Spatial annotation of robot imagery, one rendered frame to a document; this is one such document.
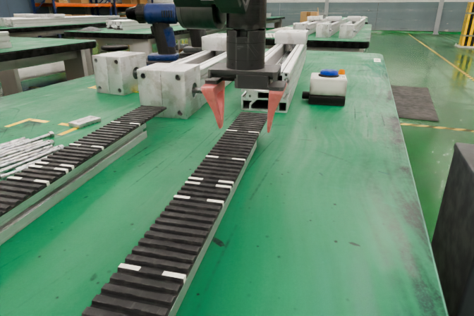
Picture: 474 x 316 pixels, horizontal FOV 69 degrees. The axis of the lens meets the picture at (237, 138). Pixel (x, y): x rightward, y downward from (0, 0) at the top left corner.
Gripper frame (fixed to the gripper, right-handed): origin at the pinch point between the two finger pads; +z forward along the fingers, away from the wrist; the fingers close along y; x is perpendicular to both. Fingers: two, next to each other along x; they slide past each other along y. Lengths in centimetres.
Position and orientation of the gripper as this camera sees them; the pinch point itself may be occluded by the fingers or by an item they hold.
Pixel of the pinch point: (244, 124)
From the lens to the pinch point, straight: 54.9
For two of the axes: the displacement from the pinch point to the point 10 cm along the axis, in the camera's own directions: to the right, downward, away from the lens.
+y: -9.8, -0.8, 2.0
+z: -0.1, 9.3, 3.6
